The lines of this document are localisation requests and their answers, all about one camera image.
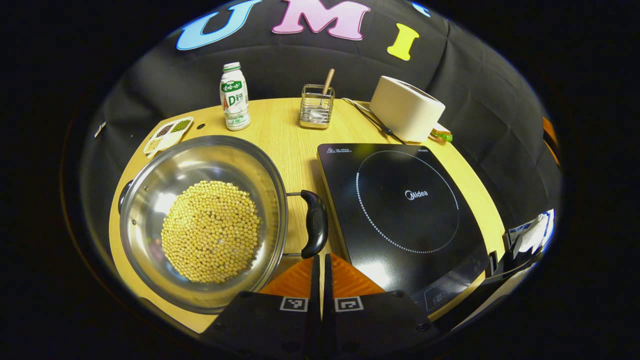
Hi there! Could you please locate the pile of soybeans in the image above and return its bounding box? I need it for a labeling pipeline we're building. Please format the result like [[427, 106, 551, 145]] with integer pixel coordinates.
[[160, 180, 261, 284]]

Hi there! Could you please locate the white divided bean plate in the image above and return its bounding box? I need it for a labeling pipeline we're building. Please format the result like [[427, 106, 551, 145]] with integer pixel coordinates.
[[143, 116, 194, 159]]

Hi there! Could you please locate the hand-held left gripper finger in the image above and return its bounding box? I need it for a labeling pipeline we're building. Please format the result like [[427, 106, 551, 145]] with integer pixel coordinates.
[[321, 253, 442, 357], [199, 254, 321, 357]]

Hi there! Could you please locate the wire utensil holder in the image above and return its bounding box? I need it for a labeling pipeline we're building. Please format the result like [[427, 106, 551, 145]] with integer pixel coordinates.
[[299, 84, 335, 130]]

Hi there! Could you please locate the white toaster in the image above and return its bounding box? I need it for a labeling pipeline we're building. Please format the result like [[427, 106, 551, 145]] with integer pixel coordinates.
[[369, 75, 446, 143]]

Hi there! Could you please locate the small white green object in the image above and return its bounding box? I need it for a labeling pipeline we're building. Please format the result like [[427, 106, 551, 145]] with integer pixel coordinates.
[[429, 122, 454, 144]]

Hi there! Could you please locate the white green-label drink bottle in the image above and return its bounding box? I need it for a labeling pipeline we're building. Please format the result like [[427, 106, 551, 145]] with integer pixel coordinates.
[[220, 62, 252, 132]]

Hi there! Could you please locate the black backdrop cloth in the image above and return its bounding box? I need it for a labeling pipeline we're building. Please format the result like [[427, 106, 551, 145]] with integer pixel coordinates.
[[80, 0, 563, 241]]

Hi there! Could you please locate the black induction cooktop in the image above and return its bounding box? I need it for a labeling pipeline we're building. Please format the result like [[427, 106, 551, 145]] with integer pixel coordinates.
[[317, 143, 491, 317]]

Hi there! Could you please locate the stainless steel pot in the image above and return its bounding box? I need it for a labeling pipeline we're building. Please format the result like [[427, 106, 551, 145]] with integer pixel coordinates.
[[118, 135, 329, 315]]

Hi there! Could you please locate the black power cable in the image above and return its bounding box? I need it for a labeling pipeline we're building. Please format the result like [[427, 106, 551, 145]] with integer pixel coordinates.
[[342, 97, 406, 145]]

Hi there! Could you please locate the white and blue object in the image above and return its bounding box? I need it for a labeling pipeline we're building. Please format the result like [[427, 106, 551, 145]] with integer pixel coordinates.
[[507, 209, 556, 256]]

